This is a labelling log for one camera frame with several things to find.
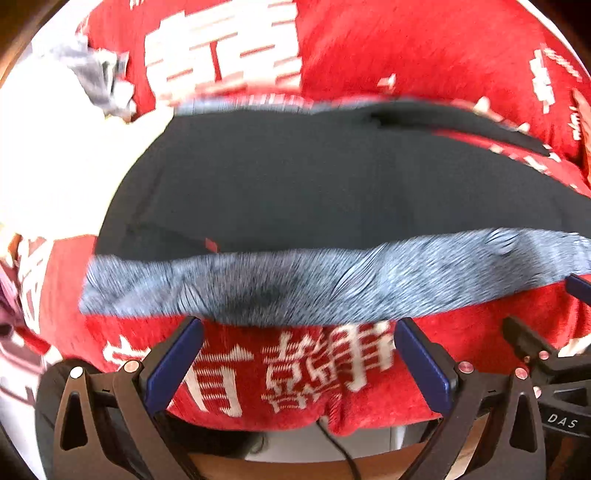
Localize black pants with grey waistband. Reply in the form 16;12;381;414
79;101;590;326

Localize black cable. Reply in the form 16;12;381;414
315;416;364;480

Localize grey crumpled cloth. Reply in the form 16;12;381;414
58;43;136;122

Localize red quilt with white characters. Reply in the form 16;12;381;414
0;94;591;437

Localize red pillow with white characters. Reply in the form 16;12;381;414
80;1;590;159

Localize white bed sheet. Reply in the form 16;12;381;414
0;45;177;241

